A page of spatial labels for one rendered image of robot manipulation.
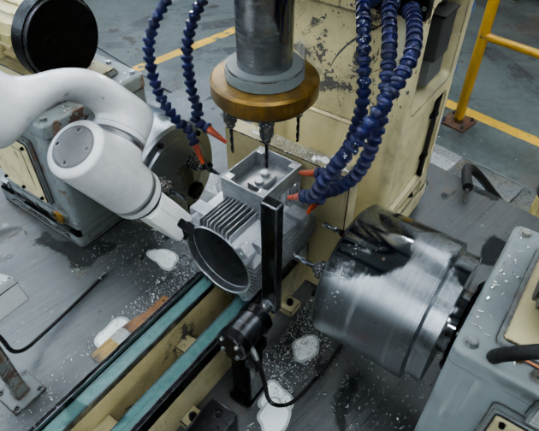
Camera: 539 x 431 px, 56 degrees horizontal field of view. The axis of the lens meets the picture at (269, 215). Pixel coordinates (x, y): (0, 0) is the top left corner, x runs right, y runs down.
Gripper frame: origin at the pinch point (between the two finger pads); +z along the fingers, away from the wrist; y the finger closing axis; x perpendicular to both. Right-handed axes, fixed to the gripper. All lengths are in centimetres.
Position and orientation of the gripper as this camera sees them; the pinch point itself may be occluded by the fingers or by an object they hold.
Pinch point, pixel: (182, 227)
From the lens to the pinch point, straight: 93.7
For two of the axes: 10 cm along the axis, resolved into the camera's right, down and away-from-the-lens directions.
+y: 8.1, 4.1, -4.2
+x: 5.1, -8.4, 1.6
